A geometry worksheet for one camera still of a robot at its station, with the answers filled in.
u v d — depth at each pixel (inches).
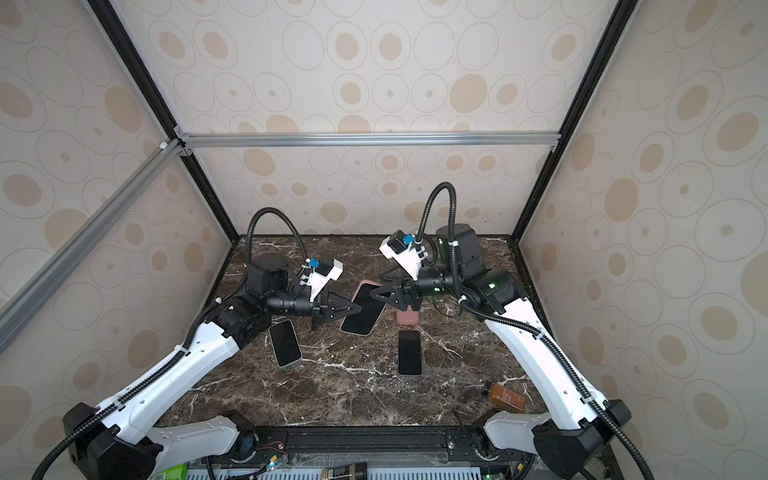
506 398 30.6
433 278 21.1
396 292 21.3
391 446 29.4
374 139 36.7
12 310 20.0
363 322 25.5
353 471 26.6
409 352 35.5
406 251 20.6
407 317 38.1
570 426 15.0
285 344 37.9
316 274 21.9
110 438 14.7
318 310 22.0
